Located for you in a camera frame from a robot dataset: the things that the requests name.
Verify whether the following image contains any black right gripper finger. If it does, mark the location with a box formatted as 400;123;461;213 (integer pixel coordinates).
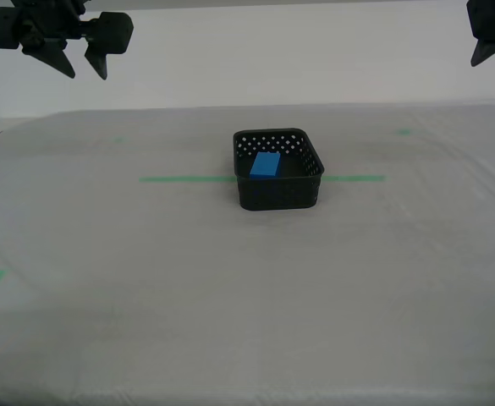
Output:
84;11;135;81
0;7;77;80

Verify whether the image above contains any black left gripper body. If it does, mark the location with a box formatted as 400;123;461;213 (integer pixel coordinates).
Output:
466;0;495;43

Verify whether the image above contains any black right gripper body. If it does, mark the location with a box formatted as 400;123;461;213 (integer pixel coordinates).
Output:
9;0;100;50

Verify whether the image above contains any blue block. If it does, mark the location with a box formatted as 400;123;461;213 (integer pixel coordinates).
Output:
249;151;282;178

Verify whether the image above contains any black perforated plastic basket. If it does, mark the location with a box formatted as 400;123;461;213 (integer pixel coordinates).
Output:
232;128;327;211

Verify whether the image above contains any white woven table cloth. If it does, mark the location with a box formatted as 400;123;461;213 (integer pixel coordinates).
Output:
0;99;495;406

